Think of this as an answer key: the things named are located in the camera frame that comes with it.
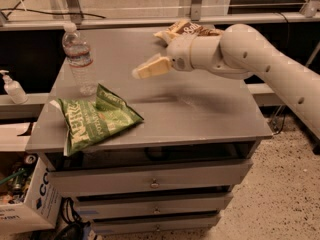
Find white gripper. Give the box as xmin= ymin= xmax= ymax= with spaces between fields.
xmin=132 ymin=35 xmax=194 ymax=79

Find clear plastic water bottle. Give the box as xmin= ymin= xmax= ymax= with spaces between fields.
xmin=62 ymin=23 xmax=97 ymax=96

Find green chip bag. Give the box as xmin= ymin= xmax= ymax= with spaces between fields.
xmin=50 ymin=84 xmax=143 ymax=156

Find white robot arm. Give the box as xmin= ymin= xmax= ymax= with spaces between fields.
xmin=132 ymin=24 xmax=320 ymax=137

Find brown chip bag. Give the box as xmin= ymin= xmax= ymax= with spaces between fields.
xmin=154 ymin=20 xmax=223 ymax=44

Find white pump sanitizer bottle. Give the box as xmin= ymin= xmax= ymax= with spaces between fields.
xmin=0 ymin=70 xmax=28 ymax=104

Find grey drawer cabinet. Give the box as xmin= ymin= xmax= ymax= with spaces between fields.
xmin=27 ymin=28 xmax=271 ymax=235

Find white cardboard box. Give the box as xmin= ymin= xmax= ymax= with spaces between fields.
xmin=0 ymin=122 xmax=63 ymax=236

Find metal rail frame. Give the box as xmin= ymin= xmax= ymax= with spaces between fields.
xmin=0 ymin=0 xmax=320 ymax=30

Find black cable behind rail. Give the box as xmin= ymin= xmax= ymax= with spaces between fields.
xmin=0 ymin=0 xmax=106 ymax=20

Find black floor cables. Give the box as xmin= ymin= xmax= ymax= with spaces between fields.
xmin=53 ymin=197 xmax=93 ymax=240

